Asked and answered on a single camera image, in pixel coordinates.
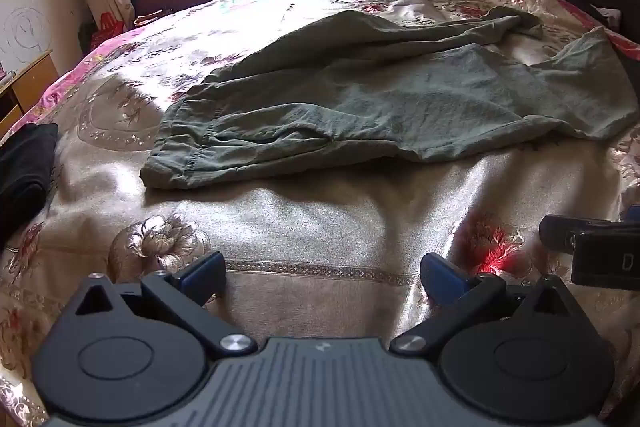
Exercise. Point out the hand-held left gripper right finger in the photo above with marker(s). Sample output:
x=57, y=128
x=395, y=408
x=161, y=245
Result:
x=442, y=278

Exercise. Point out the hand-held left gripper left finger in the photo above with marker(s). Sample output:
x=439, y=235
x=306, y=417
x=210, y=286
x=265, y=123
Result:
x=202, y=276

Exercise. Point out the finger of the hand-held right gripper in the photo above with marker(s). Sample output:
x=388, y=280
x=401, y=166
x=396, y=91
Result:
x=607, y=259
x=560, y=232

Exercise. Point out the green pants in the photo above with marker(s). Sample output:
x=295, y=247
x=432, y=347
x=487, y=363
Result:
x=380, y=102

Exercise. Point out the floral satin bed blanket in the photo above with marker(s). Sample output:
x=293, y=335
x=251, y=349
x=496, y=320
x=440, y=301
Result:
x=310, y=232

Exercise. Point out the black cloth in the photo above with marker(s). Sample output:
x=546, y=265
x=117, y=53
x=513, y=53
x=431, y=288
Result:
x=22, y=177

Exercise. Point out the wooden bedside cabinet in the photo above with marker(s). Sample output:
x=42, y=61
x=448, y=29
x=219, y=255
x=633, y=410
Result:
x=30, y=82

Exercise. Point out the red bag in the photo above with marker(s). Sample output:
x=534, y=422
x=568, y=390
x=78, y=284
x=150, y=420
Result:
x=107, y=27

